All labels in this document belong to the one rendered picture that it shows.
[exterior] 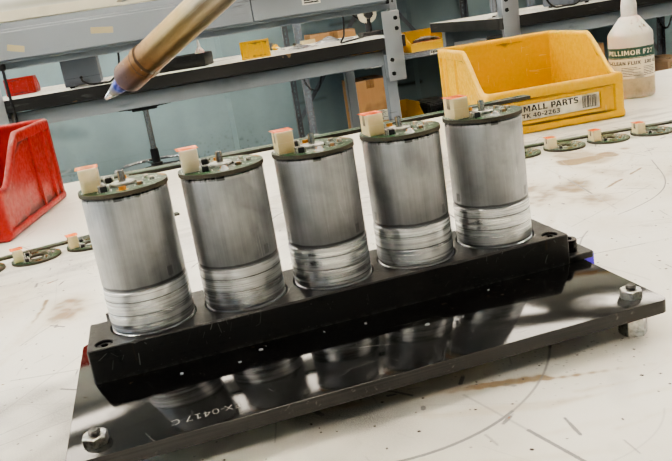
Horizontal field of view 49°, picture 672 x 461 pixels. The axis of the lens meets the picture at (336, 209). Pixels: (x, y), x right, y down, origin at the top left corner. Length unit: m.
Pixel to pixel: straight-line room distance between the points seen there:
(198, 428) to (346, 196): 0.08
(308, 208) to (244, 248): 0.02
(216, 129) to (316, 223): 4.40
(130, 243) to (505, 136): 0.11
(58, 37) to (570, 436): 2.35
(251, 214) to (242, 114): 4.41
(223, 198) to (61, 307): 0.14
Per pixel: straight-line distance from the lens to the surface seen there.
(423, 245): 0.23
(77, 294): 0.34
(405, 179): 0.22
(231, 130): 4.62
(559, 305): 0.22
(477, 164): 0.23
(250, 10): 2.47
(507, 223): 0.24
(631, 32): 0.63
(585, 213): 0.34
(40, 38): 2.47
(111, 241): 0.21
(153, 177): 0.22
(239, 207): 0.21
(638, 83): 0.63
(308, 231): 0.22
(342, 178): 0.21
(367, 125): 0.22
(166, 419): 0.19
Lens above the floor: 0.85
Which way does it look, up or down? 15 degrees down
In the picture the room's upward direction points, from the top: 9 degrees counter-clockwise
